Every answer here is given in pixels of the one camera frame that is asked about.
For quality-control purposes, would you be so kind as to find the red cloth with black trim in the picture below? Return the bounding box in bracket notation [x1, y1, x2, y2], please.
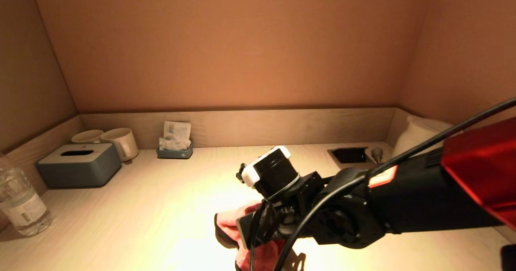
[214, 200, 285, 271]

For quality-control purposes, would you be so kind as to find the black recessed socket box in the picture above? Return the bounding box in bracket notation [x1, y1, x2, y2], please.
[327, 147, 376, 170]

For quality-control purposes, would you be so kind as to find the small blue-grey sachet holder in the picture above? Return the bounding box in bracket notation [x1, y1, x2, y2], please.
[156, 144, 194, 160]

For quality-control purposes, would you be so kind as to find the tall white printed sachet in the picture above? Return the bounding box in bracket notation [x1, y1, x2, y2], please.
[163, 121, 192, 141]

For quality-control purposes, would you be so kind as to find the white electric kettle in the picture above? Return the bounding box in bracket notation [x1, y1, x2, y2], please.
[393, 116, 454, 158]

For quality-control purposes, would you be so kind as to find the white ceramic mug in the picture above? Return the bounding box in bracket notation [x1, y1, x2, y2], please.
[71, 130, 104, 144]
[101, 128, 139, 163]

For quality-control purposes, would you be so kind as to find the grey tissue box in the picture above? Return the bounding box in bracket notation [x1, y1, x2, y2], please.
[36, 143, 122, 189]

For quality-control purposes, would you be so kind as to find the clear plastic water bottle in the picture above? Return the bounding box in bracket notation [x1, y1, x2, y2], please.
[0, 153, 54, 238]

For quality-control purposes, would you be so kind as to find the thin black camera cable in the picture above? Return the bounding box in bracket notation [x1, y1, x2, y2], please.
[249, 200, 270, 271]

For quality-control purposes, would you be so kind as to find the black and white wrist camera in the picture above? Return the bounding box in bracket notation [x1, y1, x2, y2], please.
[236, 146, 301, 201]

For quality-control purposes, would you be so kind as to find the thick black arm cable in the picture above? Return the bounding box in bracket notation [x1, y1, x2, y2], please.
[273, 98, 516, 271]

